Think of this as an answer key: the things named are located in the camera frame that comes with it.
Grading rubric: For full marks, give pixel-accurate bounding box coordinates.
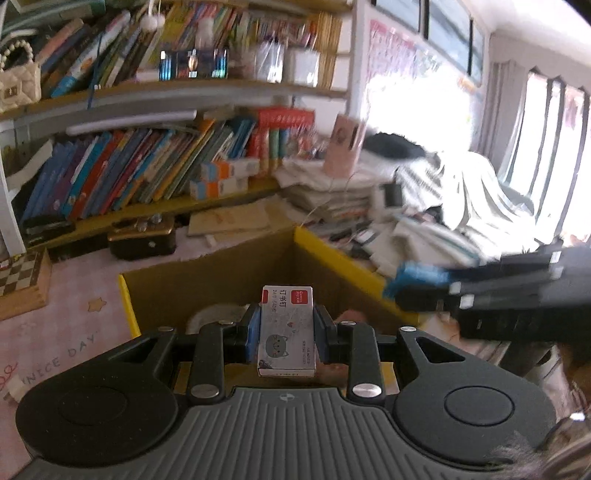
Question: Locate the yellow cardboard box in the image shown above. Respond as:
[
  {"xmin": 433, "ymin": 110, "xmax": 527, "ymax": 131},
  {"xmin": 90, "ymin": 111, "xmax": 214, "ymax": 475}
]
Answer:
[{"xmin": 117, "ymin": 225, "xmax": 422, "ymax": 398}]

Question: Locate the pile of papers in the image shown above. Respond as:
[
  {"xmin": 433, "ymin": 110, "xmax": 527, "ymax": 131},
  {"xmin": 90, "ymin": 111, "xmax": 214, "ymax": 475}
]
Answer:
[{"xmin": 273, "ymin": 153, "xmax": 486, "ymax": 275}]

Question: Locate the pink checkered tablecloth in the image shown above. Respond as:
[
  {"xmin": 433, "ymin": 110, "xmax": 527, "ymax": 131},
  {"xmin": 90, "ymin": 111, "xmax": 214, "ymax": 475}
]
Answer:
[{"xmin": 1, "ymin": 228, "xmax": 270, "ymax": 479}]

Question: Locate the dark brown wooden case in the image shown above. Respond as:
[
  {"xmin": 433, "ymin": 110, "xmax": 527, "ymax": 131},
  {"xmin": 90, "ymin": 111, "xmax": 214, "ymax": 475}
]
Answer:
[{"xmin": 107, "ymin": 214, "xmax": 176, "ymax": 261}]

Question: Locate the row of leaning books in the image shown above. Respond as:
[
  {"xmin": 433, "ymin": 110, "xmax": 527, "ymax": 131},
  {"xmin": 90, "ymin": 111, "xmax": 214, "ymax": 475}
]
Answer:
[{"xmin": 9, "ymin": 116, "xmax": 260, "ymax": 229}]

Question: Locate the wooden chess board box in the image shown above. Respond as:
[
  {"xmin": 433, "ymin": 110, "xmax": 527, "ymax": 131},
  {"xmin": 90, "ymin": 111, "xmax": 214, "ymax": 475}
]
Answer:
[{"xmin": 0, "ymin": 250, "xmax": 52, "ymax": 321}]

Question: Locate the white bookshelf unit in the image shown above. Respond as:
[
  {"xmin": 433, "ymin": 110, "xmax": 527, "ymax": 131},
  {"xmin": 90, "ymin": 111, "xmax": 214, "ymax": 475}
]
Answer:
[{"xmin": 0, "ymin": 0, "xmax": 366, "ymax": 259}]

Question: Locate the white quilted handbag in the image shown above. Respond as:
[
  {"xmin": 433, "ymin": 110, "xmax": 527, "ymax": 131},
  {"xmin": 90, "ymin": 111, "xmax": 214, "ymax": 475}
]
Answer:
[{"xmin": 0, "ymin": 39, "xmax": 42, "ymax": 113}]

